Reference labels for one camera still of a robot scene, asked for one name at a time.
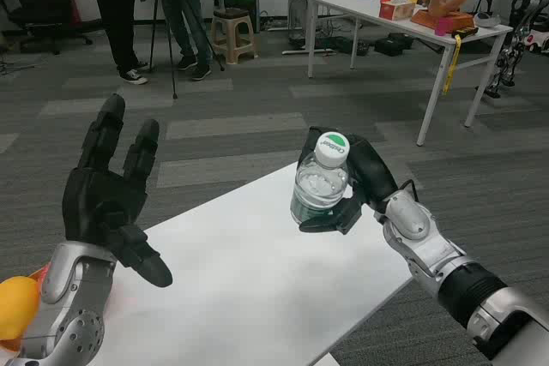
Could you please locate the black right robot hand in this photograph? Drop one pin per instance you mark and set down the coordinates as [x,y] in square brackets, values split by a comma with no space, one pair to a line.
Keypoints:
[371,169]

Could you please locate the red white tissue box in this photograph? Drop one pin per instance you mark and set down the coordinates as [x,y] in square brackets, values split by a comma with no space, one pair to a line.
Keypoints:
[396,10]

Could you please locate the red orange fruit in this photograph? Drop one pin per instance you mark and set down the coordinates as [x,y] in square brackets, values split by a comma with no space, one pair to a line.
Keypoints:
[40,278]

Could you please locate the white long table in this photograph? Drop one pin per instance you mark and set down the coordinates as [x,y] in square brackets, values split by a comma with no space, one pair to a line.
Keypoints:
[369,8]

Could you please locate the white toy car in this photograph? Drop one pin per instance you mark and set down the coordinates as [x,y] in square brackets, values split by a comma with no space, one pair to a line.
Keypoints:
[538,40]

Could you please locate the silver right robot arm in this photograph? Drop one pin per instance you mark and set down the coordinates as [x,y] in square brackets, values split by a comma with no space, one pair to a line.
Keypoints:
[454,271]

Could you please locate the beige plastic stool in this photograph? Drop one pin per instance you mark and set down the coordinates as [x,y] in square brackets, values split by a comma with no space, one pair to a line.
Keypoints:
[231,31]

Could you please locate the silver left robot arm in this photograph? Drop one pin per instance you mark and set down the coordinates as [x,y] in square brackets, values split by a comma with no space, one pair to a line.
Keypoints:
[68,297]

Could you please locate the white narrow desk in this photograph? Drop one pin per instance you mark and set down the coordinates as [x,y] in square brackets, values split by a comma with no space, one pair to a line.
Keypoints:
[300,6]

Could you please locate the black office chair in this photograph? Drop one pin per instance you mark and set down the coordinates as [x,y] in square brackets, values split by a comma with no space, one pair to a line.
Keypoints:
[34,6]

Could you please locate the person in black trousers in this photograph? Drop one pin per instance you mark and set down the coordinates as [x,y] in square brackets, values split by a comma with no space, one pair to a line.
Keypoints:
[116,19]

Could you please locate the yellow round fruit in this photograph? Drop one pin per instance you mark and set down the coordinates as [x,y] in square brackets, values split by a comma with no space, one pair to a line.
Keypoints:
[15,306]

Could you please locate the orange wooden branch toy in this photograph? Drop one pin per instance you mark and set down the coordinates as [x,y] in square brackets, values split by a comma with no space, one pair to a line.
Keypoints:
[442,8]

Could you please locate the white table foot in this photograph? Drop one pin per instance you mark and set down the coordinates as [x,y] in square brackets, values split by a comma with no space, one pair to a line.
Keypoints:
[332,361]

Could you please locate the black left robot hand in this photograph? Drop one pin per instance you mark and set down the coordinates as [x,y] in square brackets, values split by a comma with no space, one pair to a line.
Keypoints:
[98,203]

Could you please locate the black floor case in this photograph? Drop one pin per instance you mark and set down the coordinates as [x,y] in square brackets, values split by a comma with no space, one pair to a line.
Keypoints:
[392,44]

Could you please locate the white grey rounded device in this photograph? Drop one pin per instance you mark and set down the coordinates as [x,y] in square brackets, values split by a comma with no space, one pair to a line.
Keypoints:
[486,19]

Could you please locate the standing silver humanoid robot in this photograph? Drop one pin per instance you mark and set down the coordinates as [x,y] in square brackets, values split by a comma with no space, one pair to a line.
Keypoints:
[521,10]

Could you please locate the black camera tripod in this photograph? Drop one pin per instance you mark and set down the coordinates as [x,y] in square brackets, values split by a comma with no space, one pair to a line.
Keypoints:
[172,61]

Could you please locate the clear water bottle white cap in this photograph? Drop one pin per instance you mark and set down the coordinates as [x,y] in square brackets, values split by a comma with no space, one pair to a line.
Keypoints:
[319,186]

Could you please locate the yellow black tape measure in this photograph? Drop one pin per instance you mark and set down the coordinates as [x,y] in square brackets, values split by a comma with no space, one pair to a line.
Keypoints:
[465,32]

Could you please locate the pink plastic cup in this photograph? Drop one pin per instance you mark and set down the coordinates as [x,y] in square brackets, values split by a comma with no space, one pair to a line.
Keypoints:
[444,27]

